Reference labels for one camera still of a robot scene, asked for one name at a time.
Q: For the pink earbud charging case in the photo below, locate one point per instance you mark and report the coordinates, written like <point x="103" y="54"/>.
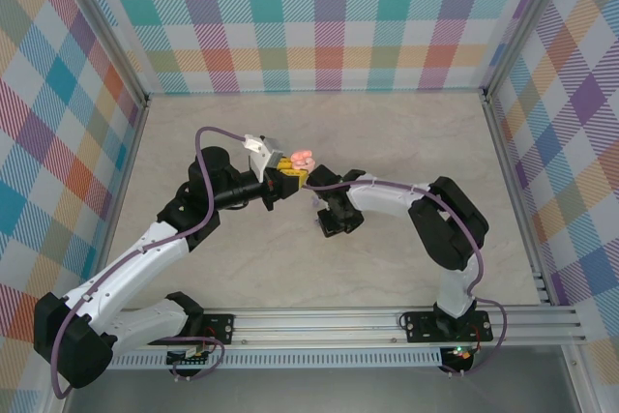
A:
<point x="302" y="157"/>

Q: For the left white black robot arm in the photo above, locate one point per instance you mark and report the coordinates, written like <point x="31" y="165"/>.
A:
<point x="72" y="360"/>

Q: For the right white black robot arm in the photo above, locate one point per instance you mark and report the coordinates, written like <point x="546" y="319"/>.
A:
<point x="382" y="197"/>

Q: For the thin aluminium back rail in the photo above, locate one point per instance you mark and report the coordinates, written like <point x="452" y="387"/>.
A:
<point x="314" y="92"/>

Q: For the aluminium mounting rail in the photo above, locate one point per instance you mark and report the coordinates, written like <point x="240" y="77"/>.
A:
<point x="314" y="323"/>

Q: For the aluminium side rail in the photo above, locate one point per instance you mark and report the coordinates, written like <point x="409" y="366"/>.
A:
<point x="517" y="205"/>
<point x="119" y="205"/>

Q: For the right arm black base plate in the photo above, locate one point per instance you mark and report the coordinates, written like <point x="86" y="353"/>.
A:
<point x="421" y="328"/>

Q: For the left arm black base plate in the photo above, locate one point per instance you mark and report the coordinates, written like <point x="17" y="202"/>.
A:
<point x="225" y="328"/>

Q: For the short aluminium frame post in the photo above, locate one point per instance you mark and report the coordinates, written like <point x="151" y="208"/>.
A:
<point x="585" y="398"/>
<point x="54" y="407"/>

